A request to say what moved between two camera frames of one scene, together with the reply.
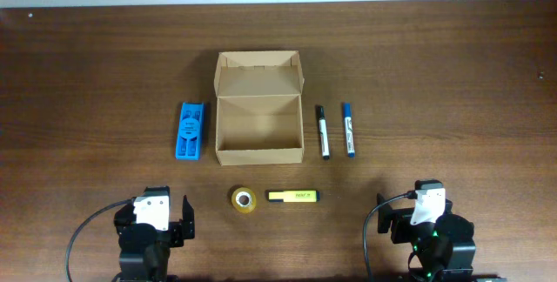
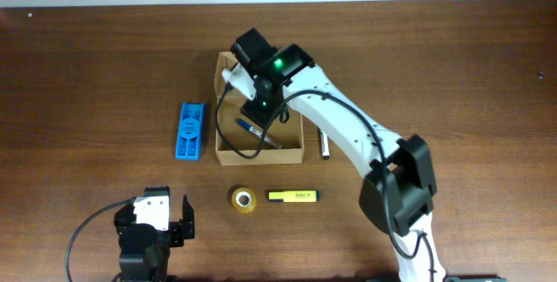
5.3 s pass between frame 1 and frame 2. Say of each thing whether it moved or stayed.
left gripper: stayed
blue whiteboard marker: moved
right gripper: moved
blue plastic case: stayed
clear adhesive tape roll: stayed
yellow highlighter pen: stayed
